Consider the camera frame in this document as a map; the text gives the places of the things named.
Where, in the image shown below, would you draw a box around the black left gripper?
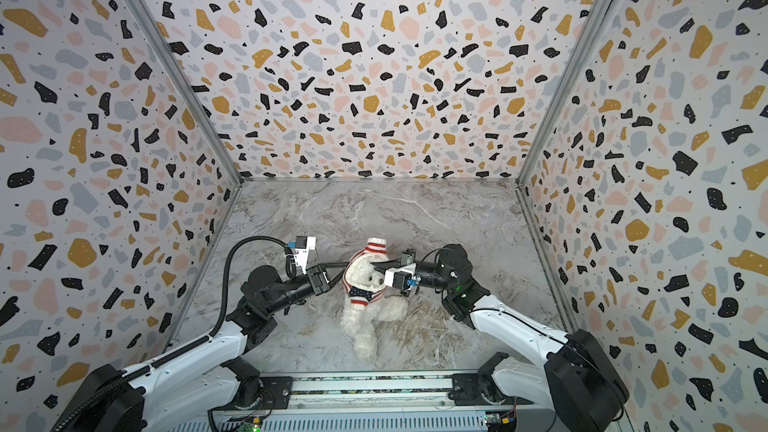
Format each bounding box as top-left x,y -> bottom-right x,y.
268,264 -> 353,318

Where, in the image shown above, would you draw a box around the red white striped sweater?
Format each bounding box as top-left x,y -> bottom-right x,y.
342,238 -> 389,307

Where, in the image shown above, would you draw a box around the white plush teddy bear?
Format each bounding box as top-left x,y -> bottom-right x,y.
340,238 -> 408,362

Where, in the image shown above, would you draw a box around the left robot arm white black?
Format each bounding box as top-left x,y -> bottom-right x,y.
53,263 -> 346,431

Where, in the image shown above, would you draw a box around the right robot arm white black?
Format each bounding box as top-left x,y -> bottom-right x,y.
373,244 -> 630,431

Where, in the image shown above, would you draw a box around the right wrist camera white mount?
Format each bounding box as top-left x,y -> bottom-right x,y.
384,249 -> 418,297

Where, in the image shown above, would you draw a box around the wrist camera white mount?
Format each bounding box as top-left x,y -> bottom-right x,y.
288,235 -> 316,274
384,249 -> 418,297

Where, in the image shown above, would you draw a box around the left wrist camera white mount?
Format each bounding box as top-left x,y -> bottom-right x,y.
288,235 -> 316,274

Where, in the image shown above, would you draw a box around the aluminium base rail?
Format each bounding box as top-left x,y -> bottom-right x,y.
110,368 -> 628,432

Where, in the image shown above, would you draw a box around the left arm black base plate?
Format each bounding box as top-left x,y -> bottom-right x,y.
216,376 -> 294,411

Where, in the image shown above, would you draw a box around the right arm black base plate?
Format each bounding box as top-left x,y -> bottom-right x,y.
448,372 -> 531,407

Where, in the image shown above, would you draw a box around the black corrugated cable hose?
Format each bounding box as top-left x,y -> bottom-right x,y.
50,235 -> 289,432

